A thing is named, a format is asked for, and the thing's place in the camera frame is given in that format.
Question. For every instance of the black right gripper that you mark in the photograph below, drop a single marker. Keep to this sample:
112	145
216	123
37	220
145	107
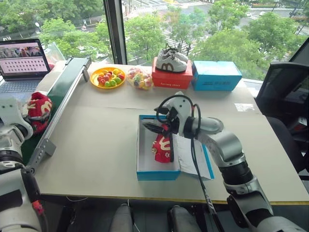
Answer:
174	126

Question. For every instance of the red patterned child shoe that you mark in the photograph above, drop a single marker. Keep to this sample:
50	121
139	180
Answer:
39	112
162	147

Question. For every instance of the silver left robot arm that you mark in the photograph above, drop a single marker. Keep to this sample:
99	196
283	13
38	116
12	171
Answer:
14	174

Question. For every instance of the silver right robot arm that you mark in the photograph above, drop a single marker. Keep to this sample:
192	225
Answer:
227	145

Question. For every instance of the open blue shoebox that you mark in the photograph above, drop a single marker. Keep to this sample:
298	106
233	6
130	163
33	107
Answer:
149	157

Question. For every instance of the red shoebox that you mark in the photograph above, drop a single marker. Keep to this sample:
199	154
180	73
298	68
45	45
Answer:
171	78

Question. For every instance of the closed blue shoebox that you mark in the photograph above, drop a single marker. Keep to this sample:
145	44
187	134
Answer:
217	75

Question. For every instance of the clear bag of toy fruit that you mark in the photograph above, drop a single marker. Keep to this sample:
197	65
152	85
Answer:
140	78

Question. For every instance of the red toy fruit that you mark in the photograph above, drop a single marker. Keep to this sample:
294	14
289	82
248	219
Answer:
106	77
122	76

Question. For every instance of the white brown sneaker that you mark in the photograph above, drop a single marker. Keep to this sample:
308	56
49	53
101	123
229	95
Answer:
169	64
181	56

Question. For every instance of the green toy fruit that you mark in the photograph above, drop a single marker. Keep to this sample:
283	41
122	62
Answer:
112	82

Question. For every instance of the yellow toy fruit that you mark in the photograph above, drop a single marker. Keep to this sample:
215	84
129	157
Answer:
116	71

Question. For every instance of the dark rounded shape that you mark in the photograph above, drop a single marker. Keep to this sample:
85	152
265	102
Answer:
183	218
123	217

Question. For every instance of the clear tape patch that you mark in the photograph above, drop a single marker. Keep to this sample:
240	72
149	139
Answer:
244	107

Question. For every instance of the yellow plastic plate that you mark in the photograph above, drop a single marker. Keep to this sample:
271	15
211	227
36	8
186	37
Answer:
95	83

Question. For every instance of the green conveyor belt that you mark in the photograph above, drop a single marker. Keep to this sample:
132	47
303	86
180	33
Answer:
65	79

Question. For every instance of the black office chair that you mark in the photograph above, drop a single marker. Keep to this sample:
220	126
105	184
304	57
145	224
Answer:
280	91

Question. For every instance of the clear plastic bag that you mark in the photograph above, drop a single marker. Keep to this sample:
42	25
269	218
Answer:
54	54

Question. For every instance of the grey laptop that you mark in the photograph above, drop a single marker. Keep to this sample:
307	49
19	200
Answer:
23	62

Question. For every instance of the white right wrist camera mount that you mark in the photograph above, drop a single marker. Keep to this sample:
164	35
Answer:
179	105

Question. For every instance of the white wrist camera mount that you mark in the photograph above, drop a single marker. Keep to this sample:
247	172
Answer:
179	105
9	110

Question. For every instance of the black window frame post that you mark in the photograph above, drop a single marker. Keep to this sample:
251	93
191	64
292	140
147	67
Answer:
116	31

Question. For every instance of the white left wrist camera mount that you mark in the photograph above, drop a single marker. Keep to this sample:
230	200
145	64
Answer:
9	110

